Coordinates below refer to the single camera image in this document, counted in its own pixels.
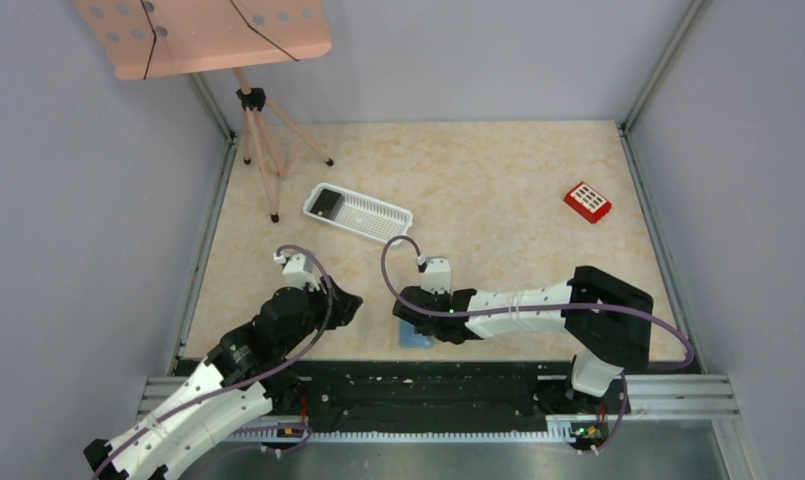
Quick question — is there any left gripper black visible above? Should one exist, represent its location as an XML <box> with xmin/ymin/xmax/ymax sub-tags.
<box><xmin>278</xmin><ymin>274</ymin><xmax>363</xmax><ymax>356</ymax></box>

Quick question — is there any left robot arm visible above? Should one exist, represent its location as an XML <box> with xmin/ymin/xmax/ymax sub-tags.
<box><xmin>84</xmin><ymin>284</ymin><xmax>363</xmax><ymax>479</ymax></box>

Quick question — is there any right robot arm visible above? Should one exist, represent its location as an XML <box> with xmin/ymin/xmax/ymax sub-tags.
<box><xmin>392</xmin><ymin>266</ymin><xmax>654</xmax><ymax>412</ymax></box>

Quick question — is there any white plastic basket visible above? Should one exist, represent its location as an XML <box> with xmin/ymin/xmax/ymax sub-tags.
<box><xmin>302</xmin><ymin>182</ymin><xmax>414</xmax><ymax>244</ymax></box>

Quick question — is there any red toy brick block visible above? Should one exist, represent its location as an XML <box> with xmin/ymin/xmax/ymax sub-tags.
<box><xmin>563</xmin><ymin>181</ymin><xmax>613</xmax><ymax>224</ymax></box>

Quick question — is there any pink music stand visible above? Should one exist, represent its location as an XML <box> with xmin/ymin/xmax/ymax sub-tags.
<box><xmin>74</xmin><ymin>0</ymin><xmax>334</xmax><ymax>222</ymax></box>

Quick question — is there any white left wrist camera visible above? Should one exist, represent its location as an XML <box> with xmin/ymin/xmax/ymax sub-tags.
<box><xmin>274</xmin><ymin>253</ymin><xmax>321</xmax><ymax>292</ymax></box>

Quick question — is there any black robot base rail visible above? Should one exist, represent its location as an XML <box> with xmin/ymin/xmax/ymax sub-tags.
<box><xmin>270</xmin><ymin>361</ymin><xmax>622</xmax><ymax>434</ymax></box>

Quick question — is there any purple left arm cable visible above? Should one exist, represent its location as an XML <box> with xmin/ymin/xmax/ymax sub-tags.
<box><xmin>90</xmin><ymin>244</ymin><xmax>337</xmax><ymax>480</ymax></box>

